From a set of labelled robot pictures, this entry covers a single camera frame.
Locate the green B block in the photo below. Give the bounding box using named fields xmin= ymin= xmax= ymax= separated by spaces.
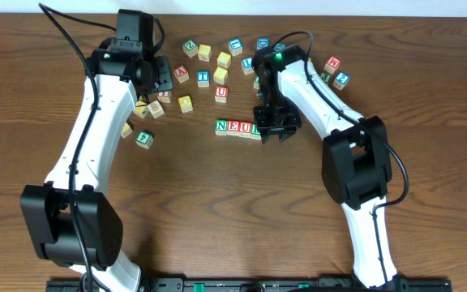
xmin=253 ymin=76 xmax=259 ymax=89

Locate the blue 2 block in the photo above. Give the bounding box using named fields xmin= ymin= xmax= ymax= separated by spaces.
xmin=332 ymin=71 xmax=350 ymax=90

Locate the yellow block far left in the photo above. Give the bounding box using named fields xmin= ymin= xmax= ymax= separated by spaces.
xmin=121 ymin=122 xmax=133 ymax=138

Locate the red E block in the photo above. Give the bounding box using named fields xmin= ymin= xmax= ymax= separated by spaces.
xmin=226 ymin=120 xmax=240 ymax=136

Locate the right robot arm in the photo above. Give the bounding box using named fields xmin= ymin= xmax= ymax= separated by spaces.
xmin=251 ymin=45 xmax=396 ymax=288

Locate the red M block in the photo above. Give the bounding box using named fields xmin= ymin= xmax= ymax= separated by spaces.
xmin=323 ymin=56 xmax=341 ymax=75

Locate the blue T block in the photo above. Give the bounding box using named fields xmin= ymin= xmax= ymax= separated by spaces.
xmin=197 ymin=71 xmax=210 ymax=88

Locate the green N block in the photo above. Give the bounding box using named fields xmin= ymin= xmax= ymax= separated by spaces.
xmin=215 ymin=119 xmax=228 ymax=135

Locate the red I block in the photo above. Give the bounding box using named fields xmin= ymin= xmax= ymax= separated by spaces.
xmin=156 ymin=91 xmax=172 ymax=104

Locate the red u block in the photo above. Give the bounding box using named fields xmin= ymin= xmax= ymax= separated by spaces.
xmin=214 ymin=86 xmax=229 ymax=103
xmin=238 ymin=122 xmax=252 ymax=139

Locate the yellow C block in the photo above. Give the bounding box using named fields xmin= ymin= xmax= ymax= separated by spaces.
xmin=217 ymin=52 xmax=232 ymax=69

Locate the green R block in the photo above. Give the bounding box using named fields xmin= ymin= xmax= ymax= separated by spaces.
xmin=251 ymin=123 xmax=261 ymax=140

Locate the blue L block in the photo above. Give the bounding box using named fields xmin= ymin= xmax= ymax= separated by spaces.
xmin=242 ymin=57 xmax=254 ymax=75

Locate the green 4 block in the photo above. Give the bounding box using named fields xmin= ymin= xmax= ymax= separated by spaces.
xmin=135 ymin=131 xmax=153 ymax=149

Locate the blue block top row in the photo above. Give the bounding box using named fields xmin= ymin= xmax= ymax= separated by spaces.
xmin=228 ymin=38 xmax=243 ymax=56

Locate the yellow block beside V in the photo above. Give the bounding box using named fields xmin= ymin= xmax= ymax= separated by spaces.
xmin=133 ymin=100 xmax=149 ymax=118

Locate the blue D block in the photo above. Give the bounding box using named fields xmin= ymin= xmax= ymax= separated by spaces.
xmin=256 ymin=38 xmax=270 ymax=50

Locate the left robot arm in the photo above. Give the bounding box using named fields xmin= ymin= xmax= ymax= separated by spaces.
xmin=20 ymin=9 xmax=174 ymax=291

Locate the left black cable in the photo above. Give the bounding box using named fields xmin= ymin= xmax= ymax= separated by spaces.
xmin=38 ymin=2 xmax=165 ymax=292

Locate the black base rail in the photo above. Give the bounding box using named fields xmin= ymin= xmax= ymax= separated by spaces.
xmin=45 ymin=277 xmax=453 ymax=292

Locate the red A block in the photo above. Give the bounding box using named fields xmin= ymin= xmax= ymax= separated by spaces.
xmin=173 ymin=65 xmax=190 ymax=84

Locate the yellow block top row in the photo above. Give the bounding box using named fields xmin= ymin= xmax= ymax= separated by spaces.
xmin=198 ymin=44 xmax=212 ymax=62

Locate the yellow O block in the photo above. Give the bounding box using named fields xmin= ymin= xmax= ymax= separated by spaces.
xmin=178 ymin=95 xmax=193 ymax=113

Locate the green J block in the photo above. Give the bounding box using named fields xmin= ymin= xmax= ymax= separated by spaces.
xmin=320 ymin=72 xmax=332 ymax=84

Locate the plain wooden picture block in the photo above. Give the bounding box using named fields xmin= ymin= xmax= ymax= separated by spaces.
xmin=148 ymin=101 xmax=165 ymax=118

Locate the green Z block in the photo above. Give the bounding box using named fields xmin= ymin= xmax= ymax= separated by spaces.
xmin=182 ymin=39 xmax=199 ymax=58

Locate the yellow S block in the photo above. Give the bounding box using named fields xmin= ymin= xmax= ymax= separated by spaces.
xmin=213 ymin=67 xmax=229 ymax=84

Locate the right black cable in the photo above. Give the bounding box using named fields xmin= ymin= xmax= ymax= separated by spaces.
xmin=272 ymin=30 xmax=409 ymax=285

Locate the black cable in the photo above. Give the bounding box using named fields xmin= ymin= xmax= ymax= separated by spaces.
xmin=38 ymin=2 xmax=165 ymax=292
xmin=272 ymin=30 xmax=409 ymax=285

